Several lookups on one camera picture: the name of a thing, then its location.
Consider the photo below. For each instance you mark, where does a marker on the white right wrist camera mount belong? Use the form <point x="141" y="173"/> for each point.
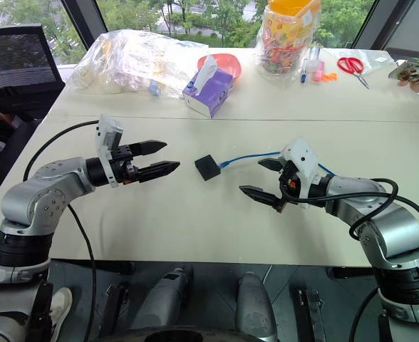
<point x="302" y="156"/>

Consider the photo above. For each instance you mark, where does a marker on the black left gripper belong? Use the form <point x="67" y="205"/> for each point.
<point x="122" y="171"/>

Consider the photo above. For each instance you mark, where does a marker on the candy jar with orange lid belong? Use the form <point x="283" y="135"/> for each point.
<point x="284" y="39"/>

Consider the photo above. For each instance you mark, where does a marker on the black mesh office chair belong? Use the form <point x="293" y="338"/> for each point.
<point x="17" y="71"/>

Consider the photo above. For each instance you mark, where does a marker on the small pink block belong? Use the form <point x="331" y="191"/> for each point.
<point x="318" y="71"/>

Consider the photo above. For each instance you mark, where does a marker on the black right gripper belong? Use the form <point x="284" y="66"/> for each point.
<point x="289" y="183"/>

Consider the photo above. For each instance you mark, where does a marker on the large clear plastic bag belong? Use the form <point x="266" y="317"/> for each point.
<point x="131" y="60"/>

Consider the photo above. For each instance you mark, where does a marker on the red plastic bowl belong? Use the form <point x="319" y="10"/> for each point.
<point x="229" y="64"/>

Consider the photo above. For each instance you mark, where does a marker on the dark window frame pillar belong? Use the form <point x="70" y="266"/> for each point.
<point x="86" y="21"/>
<point x="380" y="21"/>

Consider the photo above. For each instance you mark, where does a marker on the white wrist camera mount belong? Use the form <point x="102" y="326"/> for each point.
<point x="302" y="156"/>
<point x="107" y="133"/>

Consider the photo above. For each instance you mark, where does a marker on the small black box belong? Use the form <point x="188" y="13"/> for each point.
<point x="207" y="167"/>

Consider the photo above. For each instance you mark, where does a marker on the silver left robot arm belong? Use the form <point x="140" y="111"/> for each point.
<point x="35" y="203"/>

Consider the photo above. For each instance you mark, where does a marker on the flat clear plastic sleeve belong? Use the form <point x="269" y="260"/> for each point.
<point x="377" y="58"/>

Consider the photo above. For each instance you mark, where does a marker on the small orange plastic toy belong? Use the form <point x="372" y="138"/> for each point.
<point x="330" y="77"/>

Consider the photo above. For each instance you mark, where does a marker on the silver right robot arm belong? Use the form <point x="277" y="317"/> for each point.
<point x="394" y="228"/>

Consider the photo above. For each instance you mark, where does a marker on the grey rounded robot leg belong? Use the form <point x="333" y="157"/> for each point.
<point x="163" y="299"/>
<point x="254" y="306"/>

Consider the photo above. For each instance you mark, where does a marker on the blue pen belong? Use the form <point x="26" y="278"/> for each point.
<point x="303" y="73"/>

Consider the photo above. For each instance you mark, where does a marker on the patterned smartphone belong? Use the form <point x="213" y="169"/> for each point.
<point x="414" y="69"/>

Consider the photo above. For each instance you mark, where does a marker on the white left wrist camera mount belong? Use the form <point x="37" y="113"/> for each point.
<point x="107" y="133"/>

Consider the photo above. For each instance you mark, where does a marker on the white shoe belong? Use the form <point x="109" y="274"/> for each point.
<point x="61" y="306"/>

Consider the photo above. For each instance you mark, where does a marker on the purple tissue box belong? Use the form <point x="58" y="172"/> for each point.
<point x="209" y="94"/>

